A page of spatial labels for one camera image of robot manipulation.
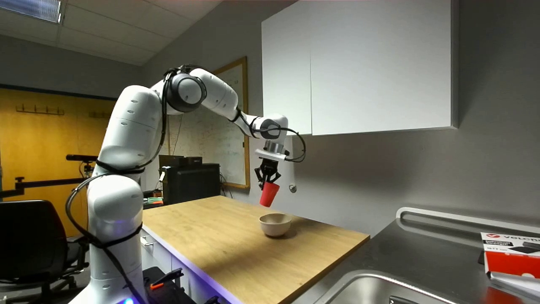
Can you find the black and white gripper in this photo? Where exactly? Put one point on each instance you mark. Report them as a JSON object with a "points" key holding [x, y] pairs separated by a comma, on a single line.
{"points": [[270, 155]]}

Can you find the orange plastic cup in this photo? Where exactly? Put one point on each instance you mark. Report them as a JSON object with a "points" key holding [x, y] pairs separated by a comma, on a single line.
{"points": [[268, 191]]}

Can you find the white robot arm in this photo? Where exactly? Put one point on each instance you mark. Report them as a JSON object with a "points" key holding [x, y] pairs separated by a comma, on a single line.
{"points": [[126, 162]]}

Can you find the beige ceramic bowl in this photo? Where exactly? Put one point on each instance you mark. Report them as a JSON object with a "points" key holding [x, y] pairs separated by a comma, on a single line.
{"points": [[275, 223]]}

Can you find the framed whiteboard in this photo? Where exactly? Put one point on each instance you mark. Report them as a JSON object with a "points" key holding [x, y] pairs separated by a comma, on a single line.
{"points": [[216, 139]]}

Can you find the black equipment case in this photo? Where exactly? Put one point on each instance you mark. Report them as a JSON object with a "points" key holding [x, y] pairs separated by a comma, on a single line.
{"points": [[187, 177]]}

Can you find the stainless steel sink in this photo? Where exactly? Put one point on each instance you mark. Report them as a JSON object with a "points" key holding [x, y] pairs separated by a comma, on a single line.
{"points": [[438, 260]]}

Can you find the black office chair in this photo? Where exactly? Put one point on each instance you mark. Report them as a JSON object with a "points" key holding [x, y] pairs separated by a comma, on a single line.
{"points": [[33, 248]]}

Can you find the red and white box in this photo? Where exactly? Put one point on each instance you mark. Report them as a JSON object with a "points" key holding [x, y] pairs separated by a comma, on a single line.
{"points": [[514, 255]]}

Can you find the white wall cabinet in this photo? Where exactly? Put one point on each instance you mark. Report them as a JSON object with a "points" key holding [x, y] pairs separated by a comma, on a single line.
{"points": [[357, 66]]}

